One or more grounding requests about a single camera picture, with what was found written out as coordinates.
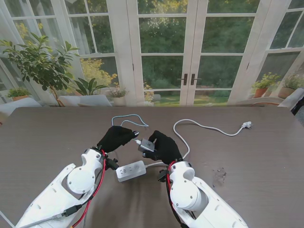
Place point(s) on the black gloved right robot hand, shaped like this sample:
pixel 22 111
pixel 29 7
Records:
pixel 166 149

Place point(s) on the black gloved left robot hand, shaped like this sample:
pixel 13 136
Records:
pixel 114 140

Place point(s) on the grey USB charger adapter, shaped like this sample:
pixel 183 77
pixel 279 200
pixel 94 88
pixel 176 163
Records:
pixel 146 145

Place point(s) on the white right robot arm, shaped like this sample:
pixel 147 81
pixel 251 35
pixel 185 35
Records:
pixel 202 199

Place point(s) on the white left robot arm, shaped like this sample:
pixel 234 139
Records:
pixel 59 197

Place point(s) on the printed garden window backdrop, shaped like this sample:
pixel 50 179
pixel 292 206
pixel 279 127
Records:
pixel 152 52

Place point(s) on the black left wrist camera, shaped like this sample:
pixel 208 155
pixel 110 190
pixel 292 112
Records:
pixel 112 164

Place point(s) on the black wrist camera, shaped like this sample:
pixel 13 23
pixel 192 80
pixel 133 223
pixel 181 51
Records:
pixel 163 176
pixel 112 164

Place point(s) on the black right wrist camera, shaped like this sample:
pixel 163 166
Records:
pixel 163 176

